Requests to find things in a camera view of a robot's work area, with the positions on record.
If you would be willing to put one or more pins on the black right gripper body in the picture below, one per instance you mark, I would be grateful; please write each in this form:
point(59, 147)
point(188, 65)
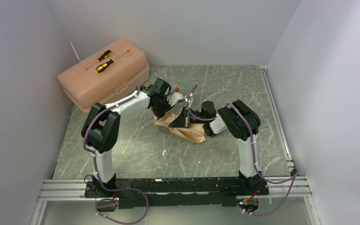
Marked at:
point(188, 118)

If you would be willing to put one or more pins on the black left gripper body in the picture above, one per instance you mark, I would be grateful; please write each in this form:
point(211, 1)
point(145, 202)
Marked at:
point(163, 106)

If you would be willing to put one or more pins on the orange cloth napkin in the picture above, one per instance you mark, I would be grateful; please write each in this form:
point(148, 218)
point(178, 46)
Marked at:
point(194, 132)

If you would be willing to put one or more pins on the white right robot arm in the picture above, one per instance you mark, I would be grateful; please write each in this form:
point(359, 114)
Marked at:
point(237, 118)

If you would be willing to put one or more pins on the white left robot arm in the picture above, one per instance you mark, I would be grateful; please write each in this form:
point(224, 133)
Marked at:
point(101, 128)

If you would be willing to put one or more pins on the lower yellow black screwdriver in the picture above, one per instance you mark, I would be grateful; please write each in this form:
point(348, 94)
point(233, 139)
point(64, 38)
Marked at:
point(119, 56)

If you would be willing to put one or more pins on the yellow black screwdriver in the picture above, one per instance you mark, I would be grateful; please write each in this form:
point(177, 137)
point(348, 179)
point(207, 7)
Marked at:
point(102, 67)
point(119, 56)

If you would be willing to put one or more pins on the upper yellow black screwdriver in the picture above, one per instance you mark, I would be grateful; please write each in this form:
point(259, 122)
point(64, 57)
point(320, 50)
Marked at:
point(102, 67)

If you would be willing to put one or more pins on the pink plastic toolbox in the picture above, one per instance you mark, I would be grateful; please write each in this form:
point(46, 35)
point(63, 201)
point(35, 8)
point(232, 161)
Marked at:
point(85, 87)

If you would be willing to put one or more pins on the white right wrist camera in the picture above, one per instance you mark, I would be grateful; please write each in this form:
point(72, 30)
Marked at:
point(189, 101)

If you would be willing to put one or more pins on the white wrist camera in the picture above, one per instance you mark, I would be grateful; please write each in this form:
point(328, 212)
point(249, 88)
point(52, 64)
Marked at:
point(189, 101)
point(175, 97)

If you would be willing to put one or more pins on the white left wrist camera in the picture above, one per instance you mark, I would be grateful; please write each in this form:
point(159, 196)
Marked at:
point(175, 97)

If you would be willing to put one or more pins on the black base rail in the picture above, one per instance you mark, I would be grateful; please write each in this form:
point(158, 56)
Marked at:
point(224, 191)

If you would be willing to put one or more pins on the aluminium frame rail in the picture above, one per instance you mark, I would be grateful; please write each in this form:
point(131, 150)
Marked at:
point(73, 190)

